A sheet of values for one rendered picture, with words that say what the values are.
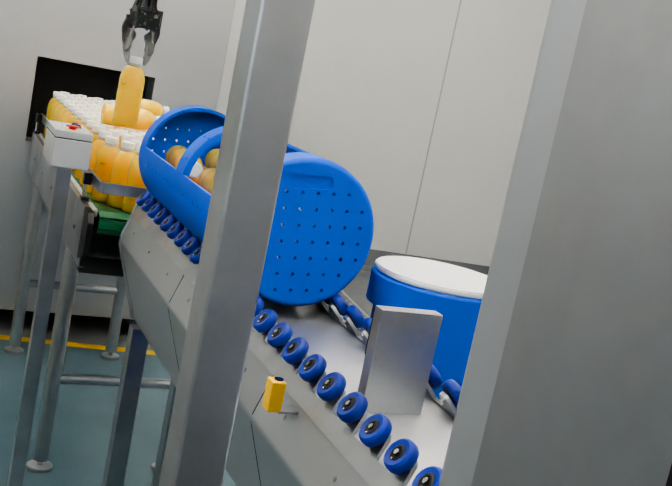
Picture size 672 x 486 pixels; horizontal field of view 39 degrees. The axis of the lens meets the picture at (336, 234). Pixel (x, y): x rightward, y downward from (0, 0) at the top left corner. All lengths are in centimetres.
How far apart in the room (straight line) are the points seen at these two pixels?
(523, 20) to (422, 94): 95
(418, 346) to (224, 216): 45
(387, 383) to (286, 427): 17
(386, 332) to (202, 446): 36
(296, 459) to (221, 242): 43
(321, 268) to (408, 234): 550
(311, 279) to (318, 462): 55
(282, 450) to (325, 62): 564
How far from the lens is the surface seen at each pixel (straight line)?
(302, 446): 139
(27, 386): 292
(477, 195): 744
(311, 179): 176
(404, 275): 187
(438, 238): 739
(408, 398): 143
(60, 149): 267
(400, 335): 138
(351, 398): 131
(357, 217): 181
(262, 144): 105
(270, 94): 105
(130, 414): 270
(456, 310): 185
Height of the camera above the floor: 139
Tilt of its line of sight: 9 degrees down
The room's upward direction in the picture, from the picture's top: 12 degrees clockwise
